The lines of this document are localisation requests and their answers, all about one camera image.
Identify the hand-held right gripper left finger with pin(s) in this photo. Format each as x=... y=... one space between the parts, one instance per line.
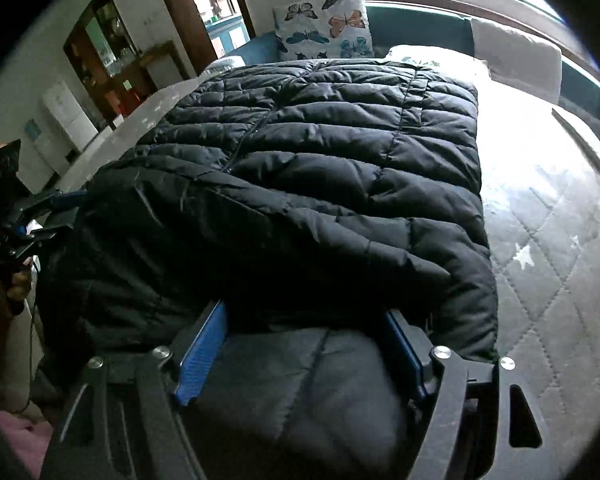
x=202 y=355

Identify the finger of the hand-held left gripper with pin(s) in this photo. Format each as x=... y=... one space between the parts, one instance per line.
x=67 y=199
x=45 y=235

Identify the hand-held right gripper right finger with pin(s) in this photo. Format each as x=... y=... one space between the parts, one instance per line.
x=406 y=355

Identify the black puffer jacket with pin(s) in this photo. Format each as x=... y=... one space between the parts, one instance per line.
x=305 y=185

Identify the person's left hand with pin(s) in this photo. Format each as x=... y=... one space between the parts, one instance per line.
x=19 y=287

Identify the white refrigerator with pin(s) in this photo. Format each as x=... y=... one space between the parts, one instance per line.
x=70 y=117

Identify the red stool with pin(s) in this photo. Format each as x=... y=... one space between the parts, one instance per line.
x=125 y=102

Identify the wooden display cabinet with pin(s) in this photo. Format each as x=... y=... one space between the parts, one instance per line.
x=100 y=55

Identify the wooden desk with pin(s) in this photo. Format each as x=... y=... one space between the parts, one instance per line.
x=162 y=60

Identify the pink clothing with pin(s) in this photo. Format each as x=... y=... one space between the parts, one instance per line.
x=22 y=440

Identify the blue cabinet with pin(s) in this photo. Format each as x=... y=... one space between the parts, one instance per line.
x=225 y=35

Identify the white printed pillow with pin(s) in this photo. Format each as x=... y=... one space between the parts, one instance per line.
x=437 y=59

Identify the butterfly print pillow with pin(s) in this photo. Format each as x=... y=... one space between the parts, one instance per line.
x=325 y=25

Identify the teal padded bed surround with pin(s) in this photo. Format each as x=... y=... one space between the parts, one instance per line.
x=420 y=25

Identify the brown door frame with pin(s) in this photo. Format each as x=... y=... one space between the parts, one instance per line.
x=180 y=10

